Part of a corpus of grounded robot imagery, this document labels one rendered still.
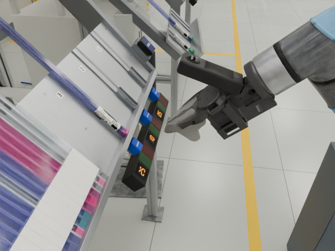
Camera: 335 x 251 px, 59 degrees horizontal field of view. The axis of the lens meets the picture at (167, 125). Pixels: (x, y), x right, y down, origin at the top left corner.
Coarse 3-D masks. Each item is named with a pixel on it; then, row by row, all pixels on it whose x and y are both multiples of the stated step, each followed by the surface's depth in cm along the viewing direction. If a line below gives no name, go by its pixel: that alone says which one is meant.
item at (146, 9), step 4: (136, 0) 88; (140, 0) 89; (140, 4) 89; (144, 4) 90; (144, 8) 90; (148, 8) 90; (148, 12) 90; (152, 12) 91; (152, 16) 91; (156, 16) 91; (156, 20) 92; (160, 20) 92; (160, 24) 92; (164, 24) 92; (164, 28) 93; (168, 28) 93; (168, 32) 94; (172, 32) 94; (172, 36) 94; (188, 48) 96; (192, 52) 97
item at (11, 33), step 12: (0, 24) 51; (12, 36) 52; (24, 48) 53; (36, 60) 55; (48, 60) 56; (60, 72) 56; (72, 84) 57; (84, 96) 58; (96, 108) 59; (120, 132) 62
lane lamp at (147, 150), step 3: (144, 144) 69; (144, 147) 69; (147, 147) 70; (141, 150) 68; (144, 150) 68; (147, 150) 69; (150, 150) 70; (147, 153) 69; (150, 153) 69; (153, 153) 70; (150, 156) 69
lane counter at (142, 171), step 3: (138, 162) 65; (138, 165) 64; (141, 165) 65; (138, 168) 64; (141, 168) 64; (144, 168) 65; (135, 171) 62; (138, 171) 63; (141, 171) 64; (144, 171) 65; (147, 171) 66; (138, 174) 63; (141, 174) 63; (144, 174) 64; (147, 174) 65; (144, 177) 64
